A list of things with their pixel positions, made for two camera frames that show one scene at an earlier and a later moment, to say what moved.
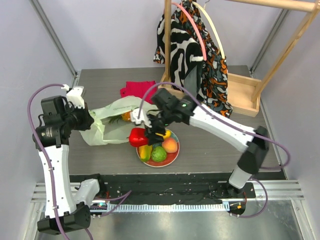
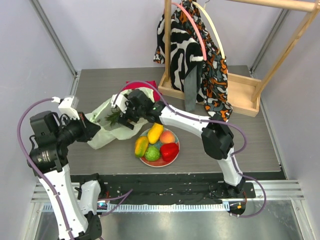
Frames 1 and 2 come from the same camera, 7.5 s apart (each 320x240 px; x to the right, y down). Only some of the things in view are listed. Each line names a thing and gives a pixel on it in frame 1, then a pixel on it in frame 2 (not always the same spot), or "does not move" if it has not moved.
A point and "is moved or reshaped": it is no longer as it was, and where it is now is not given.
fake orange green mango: x=145 y=152 to x=141 y=146
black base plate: x=160 y=188 does not move
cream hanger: x=217 y=36 does not move
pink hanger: x=190 y=18 does not move
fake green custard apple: x=158 y=154 to x=152 y=153
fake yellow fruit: x=167 y=134 is moved or reshaped
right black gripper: x=153 y=131 to x=130 y=115
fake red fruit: x=137 y=137 to x=169 y=151
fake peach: x=170 y=145 is moved or reshaped
